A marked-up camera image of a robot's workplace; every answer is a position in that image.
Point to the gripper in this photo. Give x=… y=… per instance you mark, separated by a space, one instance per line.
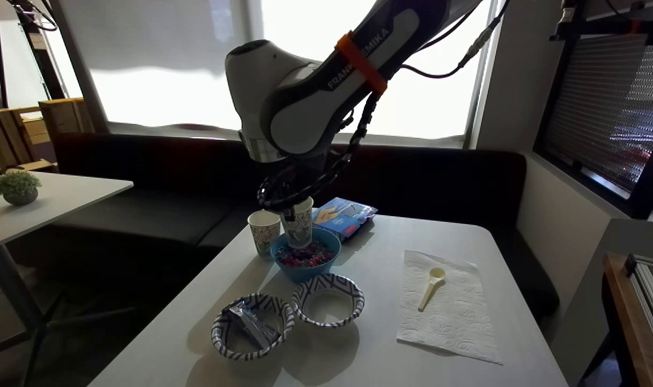
x=305 y=174

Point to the patterned paper coffee cup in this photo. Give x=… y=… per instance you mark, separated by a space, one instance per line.
x=300 y=228
x=264 y=232

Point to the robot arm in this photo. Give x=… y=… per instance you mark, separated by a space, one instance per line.
x=305 y=91

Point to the blue patterned paper bowl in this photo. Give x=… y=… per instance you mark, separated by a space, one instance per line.
x=235 y=344
x=329 y=306

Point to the heap of red purple pieces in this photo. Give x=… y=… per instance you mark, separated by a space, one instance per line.
x=307 y=257

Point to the blue snack packet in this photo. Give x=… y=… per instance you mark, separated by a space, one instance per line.
x=341 y=215

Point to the silver foil packet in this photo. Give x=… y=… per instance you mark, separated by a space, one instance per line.
x=251 y=324

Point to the black bench sofa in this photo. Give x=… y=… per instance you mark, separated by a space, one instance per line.
x=159 y=183

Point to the cream plastic spoon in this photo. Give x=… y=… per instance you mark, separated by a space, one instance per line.
x=429 y=293

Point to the white paper napkin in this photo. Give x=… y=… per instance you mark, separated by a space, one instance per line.
x=455 y=317

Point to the white side table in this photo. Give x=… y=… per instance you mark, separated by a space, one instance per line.
x=63 y=199

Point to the small potted plant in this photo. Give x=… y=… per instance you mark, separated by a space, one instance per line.
x=17 y=188

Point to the stack of wooden crates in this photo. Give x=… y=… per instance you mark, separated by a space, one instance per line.
x=14 y=134

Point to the window with grey blinds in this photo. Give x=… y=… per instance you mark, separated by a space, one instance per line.
x=611 y=107

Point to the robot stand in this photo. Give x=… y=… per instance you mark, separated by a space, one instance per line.
x=640 y=322

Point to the black metal frame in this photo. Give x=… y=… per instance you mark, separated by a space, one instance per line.
x=605 y=27

